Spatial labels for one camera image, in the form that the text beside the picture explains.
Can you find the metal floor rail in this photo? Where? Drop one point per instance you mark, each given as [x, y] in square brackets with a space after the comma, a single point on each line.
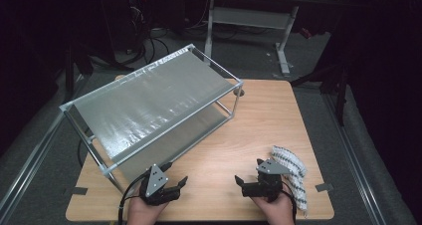
[364, 186]
[23, 180]

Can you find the white-framed wooden desk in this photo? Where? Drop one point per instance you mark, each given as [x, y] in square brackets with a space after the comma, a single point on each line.
[250, 17]

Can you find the small red object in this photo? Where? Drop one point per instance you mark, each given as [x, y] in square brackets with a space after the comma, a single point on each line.
[305, 32]

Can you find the grey tape piece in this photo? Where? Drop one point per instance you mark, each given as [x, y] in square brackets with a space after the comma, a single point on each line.
[76, 190]
[324, 187]

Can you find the person's right hand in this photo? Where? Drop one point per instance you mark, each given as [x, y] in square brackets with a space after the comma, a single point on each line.
[278, 211]

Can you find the grey round table grommet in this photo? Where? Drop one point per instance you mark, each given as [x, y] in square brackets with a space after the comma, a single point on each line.
[239, 93]

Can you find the person's left hand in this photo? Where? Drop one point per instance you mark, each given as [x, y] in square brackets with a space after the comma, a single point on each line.
[141, 213]

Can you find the dark equipment with red light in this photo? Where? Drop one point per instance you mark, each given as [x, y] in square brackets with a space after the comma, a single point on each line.
[137, 19]

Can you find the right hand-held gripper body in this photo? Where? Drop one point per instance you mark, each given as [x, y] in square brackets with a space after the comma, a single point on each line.
[268, 185]

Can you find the grey two-tier shelf rack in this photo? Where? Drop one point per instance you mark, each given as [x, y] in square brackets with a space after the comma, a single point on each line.
[149, 102]

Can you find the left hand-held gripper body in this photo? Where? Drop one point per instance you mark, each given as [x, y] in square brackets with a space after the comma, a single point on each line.
[156, 183]

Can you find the white black patterned cloth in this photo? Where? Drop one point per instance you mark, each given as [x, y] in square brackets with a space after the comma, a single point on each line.
[292, 162]

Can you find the black stand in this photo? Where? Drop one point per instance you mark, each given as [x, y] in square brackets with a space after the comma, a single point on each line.
[69, 79]
[341, 99]

